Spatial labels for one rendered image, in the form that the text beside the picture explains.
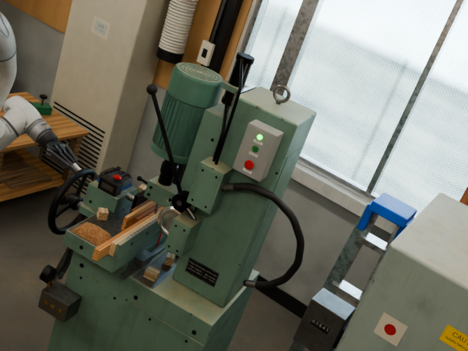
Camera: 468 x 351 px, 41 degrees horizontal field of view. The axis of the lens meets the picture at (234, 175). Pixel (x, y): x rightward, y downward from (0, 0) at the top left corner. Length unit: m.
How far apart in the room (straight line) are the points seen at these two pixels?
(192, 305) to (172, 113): 0.65
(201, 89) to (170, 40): 1.61
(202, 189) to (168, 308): 0.45
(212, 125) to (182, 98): 0.13
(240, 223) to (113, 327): 0.63
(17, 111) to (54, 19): 1.87
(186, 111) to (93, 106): 1.87
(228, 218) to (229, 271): 0.19
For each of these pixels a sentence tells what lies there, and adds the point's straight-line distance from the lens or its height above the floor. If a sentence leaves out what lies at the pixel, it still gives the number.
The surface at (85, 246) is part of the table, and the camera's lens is 2.15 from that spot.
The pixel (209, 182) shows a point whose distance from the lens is 1.95.
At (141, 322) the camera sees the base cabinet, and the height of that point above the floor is 0.66.
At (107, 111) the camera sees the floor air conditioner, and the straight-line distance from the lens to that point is 3.81.
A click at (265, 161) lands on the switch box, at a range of 1.88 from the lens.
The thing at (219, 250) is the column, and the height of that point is 1.00.
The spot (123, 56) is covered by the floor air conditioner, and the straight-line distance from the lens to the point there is 3.68.
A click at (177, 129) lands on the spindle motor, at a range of 2.08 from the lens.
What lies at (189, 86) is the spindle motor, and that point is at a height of 1.48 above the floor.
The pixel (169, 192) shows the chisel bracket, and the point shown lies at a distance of 2.22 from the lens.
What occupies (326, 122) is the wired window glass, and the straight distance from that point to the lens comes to 3.47.
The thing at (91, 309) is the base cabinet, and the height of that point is 0.59.
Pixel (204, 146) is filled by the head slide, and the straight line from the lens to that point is 2.06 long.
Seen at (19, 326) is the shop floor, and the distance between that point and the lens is 3.13.
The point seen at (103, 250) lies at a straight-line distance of 2.06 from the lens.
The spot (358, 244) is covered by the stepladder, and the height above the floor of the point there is 0.94.
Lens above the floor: 2.08
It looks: 24 degrees down
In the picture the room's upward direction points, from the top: 20 degrees clockwise
